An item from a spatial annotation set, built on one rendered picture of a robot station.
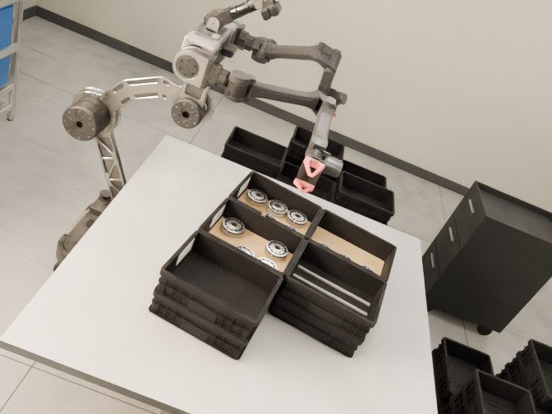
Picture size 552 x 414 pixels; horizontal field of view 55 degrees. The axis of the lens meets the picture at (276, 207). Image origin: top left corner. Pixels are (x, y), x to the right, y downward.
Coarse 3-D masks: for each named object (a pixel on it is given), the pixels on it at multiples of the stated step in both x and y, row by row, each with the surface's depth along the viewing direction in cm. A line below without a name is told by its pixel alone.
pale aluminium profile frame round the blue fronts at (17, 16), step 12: (24, 0) 333; (12, 36) 344; (12, 48) 339; (12, 60) 353; (12, 72) 358; (12, 84) 361; (0, 96) 351; (12, 96) 367; (0, 108) 363; (12, 108) 374
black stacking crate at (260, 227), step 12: (228, 204) 238; (228, 216) 241; (240, 216) 239; (252, 216) 236; (204, 228) 218; (252, 228) 239; (264, 228) 237; (276, 228) 235; (276, 240) 238; (288, 240) 236; (300, 240) 234
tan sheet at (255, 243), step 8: (216, 224) 235; (216, 232) 231; (248, 232) 239; (224, 240) 229; (232, 240) 231; (240, 240) 233; (248, 240) 235; (256, 240) 237; (264, 240) 239; (256, 248) 232; (256, 256) 228; (264, 256) 230; (288, 256) 236; (280, 264) 229
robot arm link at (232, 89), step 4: (228, 76) 204; (228, 80) 203; (228, 84) 203; (232, 84) 201; (236, 84) 201; (224, 88) 206; (228, 88) 203; (232, 88) 202; (236, 88) 202; (240, 88) 202; (244, 88) 203; (228, 92) 202; (232, 92) 203; (236, 92) 202; (240, 92) 203; (244, 92) 204; (232, 96) 203; (236, 96) 203; (240, 96) 204
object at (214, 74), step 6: (210, 60) 200; (216, 60) 207; (210, 66) 200; (216, 66) 203; (222, 66) 205; (210, 72) 202; (216, 72) 202; (222, 72) 203; (228, 72) 205; (204, 78) 203; (210, 78) 203; (216, 78) 203; (222, 78) 203; (204, 84) 205; (210, 84) 207; (216, 84) 206; (222, 84) 205
